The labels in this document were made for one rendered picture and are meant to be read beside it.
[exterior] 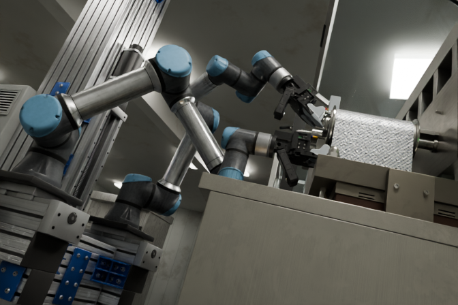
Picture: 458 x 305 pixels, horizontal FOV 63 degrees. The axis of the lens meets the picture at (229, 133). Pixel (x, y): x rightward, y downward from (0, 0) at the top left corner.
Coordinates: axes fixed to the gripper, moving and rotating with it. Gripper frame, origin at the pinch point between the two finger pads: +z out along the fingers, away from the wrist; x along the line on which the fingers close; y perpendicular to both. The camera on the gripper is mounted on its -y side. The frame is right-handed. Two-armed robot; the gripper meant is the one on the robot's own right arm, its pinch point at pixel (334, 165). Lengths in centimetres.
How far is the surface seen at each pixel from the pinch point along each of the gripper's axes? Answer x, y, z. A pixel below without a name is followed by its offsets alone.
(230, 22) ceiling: 154, 184, -95
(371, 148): -0.3, 7.9, 9.9
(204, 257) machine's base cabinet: -26, -37, -26
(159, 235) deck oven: 760, 59, -291
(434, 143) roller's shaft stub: 4.0, 15.7, 29.0
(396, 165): -0.3, 3.9, 17.2
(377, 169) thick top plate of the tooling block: -20.0, -7.3, 8.0
